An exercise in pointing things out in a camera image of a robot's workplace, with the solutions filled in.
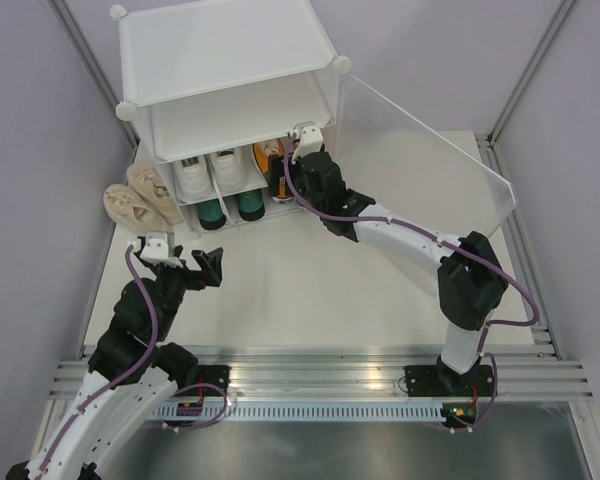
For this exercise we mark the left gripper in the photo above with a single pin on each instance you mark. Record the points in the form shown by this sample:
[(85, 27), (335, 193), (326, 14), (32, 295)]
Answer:
[(211, 262)]

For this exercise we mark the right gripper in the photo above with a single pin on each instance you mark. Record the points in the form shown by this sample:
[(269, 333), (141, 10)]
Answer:
[(296, 167)]

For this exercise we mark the green loafer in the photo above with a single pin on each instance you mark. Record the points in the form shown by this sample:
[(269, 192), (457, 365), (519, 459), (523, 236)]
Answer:
[(250, 205), (210, 215)]

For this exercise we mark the orange canvas sneaker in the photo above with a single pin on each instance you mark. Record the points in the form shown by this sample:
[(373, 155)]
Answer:
[(269, 156)]

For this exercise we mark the white sneaker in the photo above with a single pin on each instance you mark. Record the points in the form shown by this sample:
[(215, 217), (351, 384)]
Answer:
[(192, 178), (229, 176)]

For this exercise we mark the beige sneaker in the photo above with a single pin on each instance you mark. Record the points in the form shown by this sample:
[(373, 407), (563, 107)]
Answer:
[(147, 182), (127, 209)]

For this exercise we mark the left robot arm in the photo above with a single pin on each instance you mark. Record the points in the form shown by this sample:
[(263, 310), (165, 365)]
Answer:
[(133, 370)]

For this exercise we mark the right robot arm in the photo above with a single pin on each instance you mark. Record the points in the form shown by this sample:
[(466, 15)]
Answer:
[(469, 280)]

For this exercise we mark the translucent cabinet door panel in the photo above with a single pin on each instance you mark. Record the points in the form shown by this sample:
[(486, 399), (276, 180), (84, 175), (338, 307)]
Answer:
[(414, 172)]

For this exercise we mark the white plastic shoe cabinet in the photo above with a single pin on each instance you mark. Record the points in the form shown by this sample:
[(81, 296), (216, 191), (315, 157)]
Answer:
[(211, 76)]

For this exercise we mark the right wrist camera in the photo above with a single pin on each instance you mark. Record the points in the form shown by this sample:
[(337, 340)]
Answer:
[(306, 138)]

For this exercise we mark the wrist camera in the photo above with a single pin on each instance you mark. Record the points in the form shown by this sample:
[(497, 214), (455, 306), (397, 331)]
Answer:
[(156, 248), (306, 138)]

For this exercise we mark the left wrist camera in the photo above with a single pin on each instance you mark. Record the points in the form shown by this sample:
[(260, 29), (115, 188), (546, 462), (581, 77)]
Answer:
[(156, 248)]

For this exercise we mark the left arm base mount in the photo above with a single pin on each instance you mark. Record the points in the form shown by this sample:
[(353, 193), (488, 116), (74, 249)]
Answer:
[(211, 381)]

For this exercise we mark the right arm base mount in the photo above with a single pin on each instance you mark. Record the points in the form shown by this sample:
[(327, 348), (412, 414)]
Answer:
[(430, 381)]

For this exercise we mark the aluminium frame rail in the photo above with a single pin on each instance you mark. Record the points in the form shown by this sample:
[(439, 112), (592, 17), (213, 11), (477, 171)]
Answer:
[(383, 377)]

